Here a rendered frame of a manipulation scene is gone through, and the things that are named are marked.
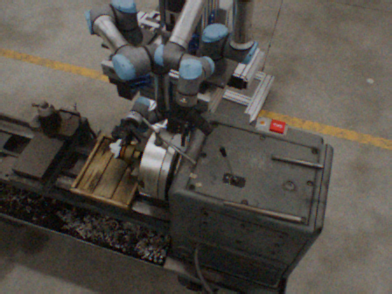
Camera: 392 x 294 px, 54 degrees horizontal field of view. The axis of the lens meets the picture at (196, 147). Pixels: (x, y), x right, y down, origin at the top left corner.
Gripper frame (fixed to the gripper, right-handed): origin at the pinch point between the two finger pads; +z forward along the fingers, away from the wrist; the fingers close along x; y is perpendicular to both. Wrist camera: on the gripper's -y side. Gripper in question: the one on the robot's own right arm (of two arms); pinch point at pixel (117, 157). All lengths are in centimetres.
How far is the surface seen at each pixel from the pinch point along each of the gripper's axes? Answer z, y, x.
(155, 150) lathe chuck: 0.5, -19.6, 15.0
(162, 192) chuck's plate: 11.7, -26.5, 2.5
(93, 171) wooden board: 1.1, 16.2, -19.7
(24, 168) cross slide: 14.8, 43.1, -11.2
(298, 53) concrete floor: -231, -68, -108
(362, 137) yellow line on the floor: -146, -137, -108
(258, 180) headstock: 1, -63, 17
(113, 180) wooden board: 2.8, 4.3, -19.7
